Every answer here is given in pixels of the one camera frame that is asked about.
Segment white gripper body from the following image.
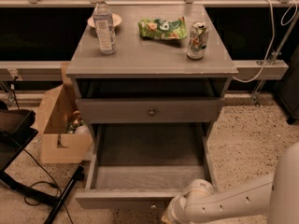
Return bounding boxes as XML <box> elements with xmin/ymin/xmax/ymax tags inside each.
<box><xmin>164</xmin><ymin>179</ymin><xmax>214</xmax><ymax>224</ymax></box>

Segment grey drawer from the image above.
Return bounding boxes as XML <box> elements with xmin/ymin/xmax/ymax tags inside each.
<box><xmin>76</xmin><ymin>123</ymin><xmax>214</xmax><ymax>209</ymax></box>
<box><xmin>77</xmin><ymin>98</ymin><xmax>224</xmax><ymax>124</ymax></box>

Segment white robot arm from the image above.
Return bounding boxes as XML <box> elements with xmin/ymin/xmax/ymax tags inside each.
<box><xmin>162</xmin><ymin>143</ymin><xmax>299</xmax><ymax>224</ymax></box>

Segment grey top drawer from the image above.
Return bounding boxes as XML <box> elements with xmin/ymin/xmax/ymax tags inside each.
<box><xmin>77</xmin><ymin>98</ymin><xmax>224</xmax><ymax>124</ymax></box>

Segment grey wooden drawer cabinet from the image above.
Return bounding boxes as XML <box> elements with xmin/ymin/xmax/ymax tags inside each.
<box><xmin>65</xmin><ymin>4</ymin><xmax>239</xmax><ymax>161</ymax></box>

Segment bottles inside cardboard box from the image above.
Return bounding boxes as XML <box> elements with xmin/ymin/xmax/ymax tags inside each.
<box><xmin>65</xmin><ymin>110</ymin><xmax>90</xmax><ymax>134</ymax></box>

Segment open cardboard box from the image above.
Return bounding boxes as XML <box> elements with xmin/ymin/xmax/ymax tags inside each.
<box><xmin>36</xmin><ymin>63</ymin><xmax>93</xmax><ymax>163</ymax></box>

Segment dark cabinet at right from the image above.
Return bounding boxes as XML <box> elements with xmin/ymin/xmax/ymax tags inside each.
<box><xmin>275</xmin><ymin>46</ymin><xmax>299</xmax><ymax>124</ymax></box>

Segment black stand with legs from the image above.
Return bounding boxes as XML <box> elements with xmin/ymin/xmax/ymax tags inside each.
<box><xmin>0</xmin><ymin>101</ymin><xmax>84</xmax><ymax>224</ymax></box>

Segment white green soda can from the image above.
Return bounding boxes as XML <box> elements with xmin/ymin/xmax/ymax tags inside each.
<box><xmin>187</xmin><ymin>21</ymin><xmax>208</xmax><ymax>60</ymax></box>

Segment green chip bag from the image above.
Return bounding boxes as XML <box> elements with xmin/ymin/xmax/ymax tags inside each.
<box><xmin>138</xmin><ymin>17</ymin><xmax>187</xmax><ymax>40</ymax></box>

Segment clear plastic water bottle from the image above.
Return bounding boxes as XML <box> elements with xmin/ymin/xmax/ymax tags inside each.
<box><xmin>93</xmin><ymin>0</ymin><xmax>117</xmax><ymax>55</ymax></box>

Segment black floor cable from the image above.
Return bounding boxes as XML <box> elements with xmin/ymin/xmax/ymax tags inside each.
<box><xmin>10</xmin><ymin>140</ymin><xmax>74</xmax><ymax>224</ymax></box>

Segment white cable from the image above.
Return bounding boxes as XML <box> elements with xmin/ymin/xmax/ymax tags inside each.
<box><xmin>232</xmin><ymin>0</ymin><xmax>299</xmax><ymax>84</ymax></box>

